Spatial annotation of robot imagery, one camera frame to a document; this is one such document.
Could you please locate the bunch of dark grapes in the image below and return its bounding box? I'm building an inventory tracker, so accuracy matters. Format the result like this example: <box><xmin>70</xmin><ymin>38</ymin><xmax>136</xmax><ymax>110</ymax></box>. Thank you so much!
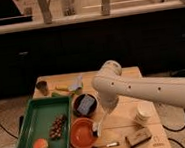
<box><xmin>49</xmin><ymin>114</ymin><xmax>67</xmax><ymax>139</ymax></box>

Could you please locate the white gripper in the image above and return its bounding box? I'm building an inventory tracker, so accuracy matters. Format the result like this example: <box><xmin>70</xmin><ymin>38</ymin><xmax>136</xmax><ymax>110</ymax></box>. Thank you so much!
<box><xmin>100</xmin><ymin>96</ymin><xmax>119</xmax><ymax>114</ymax></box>

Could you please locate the black cable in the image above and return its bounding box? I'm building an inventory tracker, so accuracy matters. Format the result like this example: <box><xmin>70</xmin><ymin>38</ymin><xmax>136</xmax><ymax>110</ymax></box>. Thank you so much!
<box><xmin>0</xmin><ymin>110</ymin><xmax>20</xmax><ymax>141</ymax></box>
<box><xmin>160</xmin><ymin>107</ymin><xmax>185</xmax><ymax>148</ymax></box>

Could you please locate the white dish brush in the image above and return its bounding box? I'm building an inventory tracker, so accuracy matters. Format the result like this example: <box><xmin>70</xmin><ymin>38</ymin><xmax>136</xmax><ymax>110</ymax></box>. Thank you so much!
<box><xmin>92</xmin><ymin>112</ymin><xmax>108</xmax><ymax>137</ymax></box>

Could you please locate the dark metal cup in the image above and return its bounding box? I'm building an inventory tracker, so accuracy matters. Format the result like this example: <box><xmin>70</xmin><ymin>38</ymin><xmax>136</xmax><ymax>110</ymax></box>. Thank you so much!
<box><xmin>36</xmin><ymin>80</ymin><xmax>49</xmax><ymax>96</ymax></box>

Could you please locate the brown scrub block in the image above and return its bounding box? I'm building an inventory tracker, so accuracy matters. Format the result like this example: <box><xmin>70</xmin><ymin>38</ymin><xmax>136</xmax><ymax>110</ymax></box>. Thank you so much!
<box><xmin>125</xmin><ymin>128</ymin><xmax>152</xmax><ymax>148</ymax></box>

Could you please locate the black cable right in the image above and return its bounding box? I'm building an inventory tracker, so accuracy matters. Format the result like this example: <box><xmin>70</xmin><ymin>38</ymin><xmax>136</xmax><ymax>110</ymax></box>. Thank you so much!
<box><xmin>160</xmin><ymin>107</ymin><xmax>185</xmax><ymax>148</ymax></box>

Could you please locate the orange peach fruit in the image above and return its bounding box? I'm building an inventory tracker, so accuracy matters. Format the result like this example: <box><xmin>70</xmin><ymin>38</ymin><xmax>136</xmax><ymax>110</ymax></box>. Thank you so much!
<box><xmin>33</xmin><ymin>138</ymin><xmax>49</xmax><ymax>148</ymax></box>

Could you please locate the yellow green vegetable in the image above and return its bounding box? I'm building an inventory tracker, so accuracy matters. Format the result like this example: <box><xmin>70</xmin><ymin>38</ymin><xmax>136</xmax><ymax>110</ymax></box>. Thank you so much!
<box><xmin>51</xmin><ymin>85</ymin><xmax>75</xmax><ymax>97</ymax></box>

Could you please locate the red bowl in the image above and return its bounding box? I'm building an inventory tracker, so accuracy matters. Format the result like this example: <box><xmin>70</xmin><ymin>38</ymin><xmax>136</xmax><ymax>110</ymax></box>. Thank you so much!
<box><xmin>70</xmin><ymin>118</ymin><xmax>97</xmax><ymax>148</ymax></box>

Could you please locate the dark brown bowl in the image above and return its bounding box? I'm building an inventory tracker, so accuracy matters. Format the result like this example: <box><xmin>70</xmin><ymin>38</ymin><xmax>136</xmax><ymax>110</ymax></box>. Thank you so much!
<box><xmin>73</xmin><ymin>93</ymin><xmax>98</xmax><ymax>117</ymax></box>

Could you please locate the black cable left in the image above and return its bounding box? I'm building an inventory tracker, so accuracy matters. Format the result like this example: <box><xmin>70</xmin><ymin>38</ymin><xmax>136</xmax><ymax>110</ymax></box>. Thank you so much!
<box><xmin>0</xmin><ymin>110</ymin><xmax>20</xmax><ymax>141</ymax></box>

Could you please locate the green plastic tray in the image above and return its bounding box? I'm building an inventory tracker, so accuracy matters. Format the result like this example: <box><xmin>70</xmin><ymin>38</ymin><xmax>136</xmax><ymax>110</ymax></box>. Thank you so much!
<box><xmin>16</xmin><ymin>96</ymin><xmax>72</xmax><ymax>148</ymax></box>

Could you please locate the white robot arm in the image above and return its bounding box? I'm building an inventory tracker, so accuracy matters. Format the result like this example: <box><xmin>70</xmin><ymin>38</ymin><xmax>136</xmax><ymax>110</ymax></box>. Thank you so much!
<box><xmin>92</xmin><ymin>60</ymin><xmax>185</xmax><ymax>112</ymax></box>

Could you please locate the blue sponge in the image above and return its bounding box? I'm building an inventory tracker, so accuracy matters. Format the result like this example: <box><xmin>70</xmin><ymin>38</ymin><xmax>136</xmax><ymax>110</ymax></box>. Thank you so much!
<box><xmin>77</xmin><ymin>94</ymin><xmax>96</xmax><ymax>116</ymax></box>

